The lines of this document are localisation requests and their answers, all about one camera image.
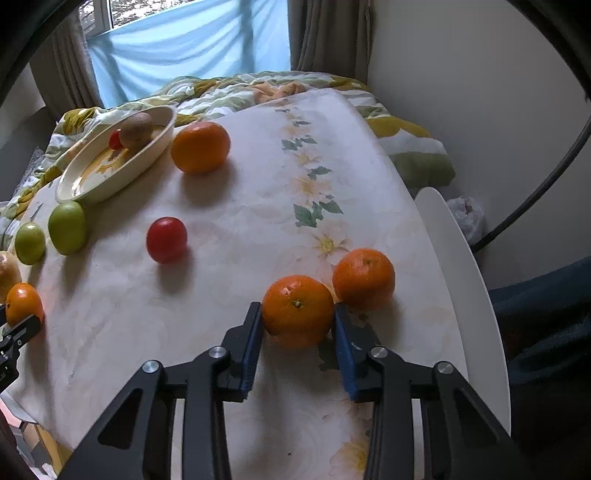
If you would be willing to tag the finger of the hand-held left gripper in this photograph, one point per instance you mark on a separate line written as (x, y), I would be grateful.
(2, 314)
(23, 330)

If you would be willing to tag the striped green floral blanket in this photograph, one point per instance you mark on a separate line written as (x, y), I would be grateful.
(221, 92)

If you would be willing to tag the yellow apple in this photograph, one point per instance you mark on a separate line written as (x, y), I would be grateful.
(7, 276)

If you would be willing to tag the cream oval bowl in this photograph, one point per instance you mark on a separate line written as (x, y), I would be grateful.
(92, 181)

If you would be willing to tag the window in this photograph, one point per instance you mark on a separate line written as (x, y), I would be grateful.
(134, 11)

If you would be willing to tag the large green apple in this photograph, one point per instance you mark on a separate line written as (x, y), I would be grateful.
(68, 228)

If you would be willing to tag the white plastic bag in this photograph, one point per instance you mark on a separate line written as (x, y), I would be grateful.
(467, 218)

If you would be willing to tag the grey curtain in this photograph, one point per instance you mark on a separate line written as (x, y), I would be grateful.
(325, 32)
(69, 69)

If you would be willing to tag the small green apple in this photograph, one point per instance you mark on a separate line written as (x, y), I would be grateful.
(30, 243)

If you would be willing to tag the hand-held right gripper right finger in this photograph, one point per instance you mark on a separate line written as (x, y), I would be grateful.
(345, 355)

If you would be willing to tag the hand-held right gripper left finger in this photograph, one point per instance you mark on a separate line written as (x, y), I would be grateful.
(252, 355)

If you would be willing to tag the small mandarin orange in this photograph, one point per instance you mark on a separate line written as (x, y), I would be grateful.
(24, 302)

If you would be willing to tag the light blue window cloth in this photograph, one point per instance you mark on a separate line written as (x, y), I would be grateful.
(184, 44)

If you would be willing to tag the dark blue cloth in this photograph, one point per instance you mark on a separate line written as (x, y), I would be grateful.
(545, 300)

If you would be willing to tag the white table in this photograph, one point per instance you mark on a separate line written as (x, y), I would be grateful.
(461, 277)

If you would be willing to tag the large smooth orange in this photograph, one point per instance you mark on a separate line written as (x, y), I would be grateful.
(201, 147)

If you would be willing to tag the brown kiwi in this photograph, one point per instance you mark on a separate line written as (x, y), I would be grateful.
(136, 128)

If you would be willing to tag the floral tablecloth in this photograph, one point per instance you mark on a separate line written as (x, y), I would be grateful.
(240, 221)

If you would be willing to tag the small red tomato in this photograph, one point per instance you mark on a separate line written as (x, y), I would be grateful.
(115, 140)

